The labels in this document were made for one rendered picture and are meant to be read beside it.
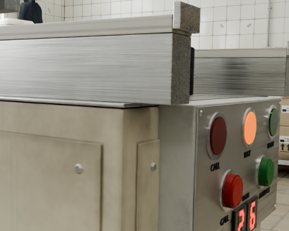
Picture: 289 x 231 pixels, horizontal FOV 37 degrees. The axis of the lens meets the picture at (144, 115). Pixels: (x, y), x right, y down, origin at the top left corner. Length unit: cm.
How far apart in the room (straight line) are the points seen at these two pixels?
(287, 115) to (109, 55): 384
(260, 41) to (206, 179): 429
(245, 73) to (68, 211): 32
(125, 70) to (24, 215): 15
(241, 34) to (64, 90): 438
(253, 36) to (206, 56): 405
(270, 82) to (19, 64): 32
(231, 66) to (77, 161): 31
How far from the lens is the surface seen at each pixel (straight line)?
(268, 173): 48
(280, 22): 459
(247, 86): 58
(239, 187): 40
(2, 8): 114
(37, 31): 37
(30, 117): 36
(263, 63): 57
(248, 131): 43
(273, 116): 51
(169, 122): 34
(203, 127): 34
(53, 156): 34
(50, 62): 36
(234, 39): 471
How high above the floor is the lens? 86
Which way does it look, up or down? 5 degrees down
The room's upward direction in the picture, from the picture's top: 1 degrees clockwise
